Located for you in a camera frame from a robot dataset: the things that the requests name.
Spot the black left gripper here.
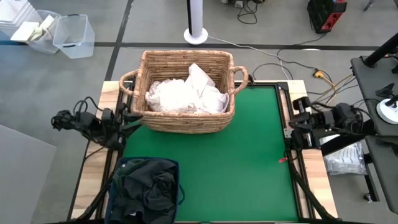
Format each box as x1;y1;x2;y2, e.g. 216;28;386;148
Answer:
101;108;144;147

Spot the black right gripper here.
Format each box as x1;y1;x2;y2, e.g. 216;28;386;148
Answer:
289;110;336;131

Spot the white lace garment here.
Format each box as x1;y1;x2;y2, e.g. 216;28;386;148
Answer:
145;78;203;113

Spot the dark grey garment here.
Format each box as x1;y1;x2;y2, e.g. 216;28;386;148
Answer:
123;160;178;215

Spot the off-white large shirt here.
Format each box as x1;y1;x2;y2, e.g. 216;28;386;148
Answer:
201;85;230;114

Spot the black stand leg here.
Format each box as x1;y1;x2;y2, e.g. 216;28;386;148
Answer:
320;124;380;203

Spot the woven wicker basket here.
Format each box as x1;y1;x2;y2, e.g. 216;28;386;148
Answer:
119;49;249;134

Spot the clear plastic bag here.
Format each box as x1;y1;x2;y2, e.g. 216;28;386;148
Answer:
320;135;368;177

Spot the black side table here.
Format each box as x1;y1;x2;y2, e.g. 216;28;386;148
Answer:
350;55;398;215

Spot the white round device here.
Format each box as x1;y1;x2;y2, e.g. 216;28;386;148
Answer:
376;98;398;125

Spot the black object on side table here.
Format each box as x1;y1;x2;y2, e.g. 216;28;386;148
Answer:
375;82;396;99

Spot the navy fabric bin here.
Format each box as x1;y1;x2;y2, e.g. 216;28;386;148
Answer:
104;156;187;224

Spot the green table mat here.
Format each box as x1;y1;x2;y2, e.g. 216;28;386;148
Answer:
123;86;299;222

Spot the empty clear plastic bin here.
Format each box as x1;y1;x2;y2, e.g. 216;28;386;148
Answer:
52;14;96;59

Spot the black stand pole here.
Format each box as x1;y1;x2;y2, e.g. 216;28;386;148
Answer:
363;32;398;68

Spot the red and black tool case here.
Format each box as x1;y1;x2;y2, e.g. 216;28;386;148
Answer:
307;0;348;34

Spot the grey board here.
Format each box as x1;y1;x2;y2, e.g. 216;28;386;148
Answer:
0;124;57;224

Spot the white tower fan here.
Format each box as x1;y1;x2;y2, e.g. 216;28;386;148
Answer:
183;0;209;45

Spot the cream foam block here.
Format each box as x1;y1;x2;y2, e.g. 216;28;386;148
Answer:
39;14;56;32

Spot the white foam sheet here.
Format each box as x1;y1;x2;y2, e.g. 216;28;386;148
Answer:
10;21;40;42

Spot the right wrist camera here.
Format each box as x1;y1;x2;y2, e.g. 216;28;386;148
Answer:
292;96;311;113

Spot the yellow cable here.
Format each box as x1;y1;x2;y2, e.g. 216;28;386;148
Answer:
310;73;355;110

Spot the black aluminium table frame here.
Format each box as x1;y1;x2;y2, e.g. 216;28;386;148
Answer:
70;79;338;224

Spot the black floor cable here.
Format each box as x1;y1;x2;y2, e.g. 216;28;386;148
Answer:
251;32;329;81

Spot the white power cable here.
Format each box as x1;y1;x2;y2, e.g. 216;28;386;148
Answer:
207;35;290;80

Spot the black cable bundle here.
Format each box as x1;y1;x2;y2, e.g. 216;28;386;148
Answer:
236;0;259;26

